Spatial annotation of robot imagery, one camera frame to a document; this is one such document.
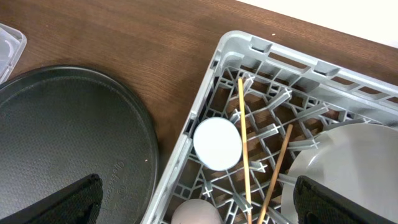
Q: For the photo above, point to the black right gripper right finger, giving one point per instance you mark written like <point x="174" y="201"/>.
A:
<point x="315" y="203"/>

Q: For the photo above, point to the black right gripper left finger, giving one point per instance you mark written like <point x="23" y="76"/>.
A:
<point x="77" y="203"/>

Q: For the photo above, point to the wooden chopstick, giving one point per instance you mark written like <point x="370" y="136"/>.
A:
<point x="245" y="149"/>
<point x="275" y="174"/>

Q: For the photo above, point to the light grey plate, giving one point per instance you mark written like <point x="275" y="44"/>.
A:
<point x="357" y="161"/>

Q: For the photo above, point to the blue plastic cup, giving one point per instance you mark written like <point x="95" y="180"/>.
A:
<point x="217" y="143"/>

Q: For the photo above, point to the pink plastic cup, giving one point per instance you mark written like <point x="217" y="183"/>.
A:
<point x="196" y="211"/>

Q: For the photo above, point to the grey plastic dishwasher rack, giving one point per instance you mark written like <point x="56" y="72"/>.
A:
<point x="281" y="86"/>

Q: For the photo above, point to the round black tray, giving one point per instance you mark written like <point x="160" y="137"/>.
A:
<point x="62" y="123"/>

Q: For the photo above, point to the clear plastic bin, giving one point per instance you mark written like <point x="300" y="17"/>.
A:
<point x="12" y="45"/>

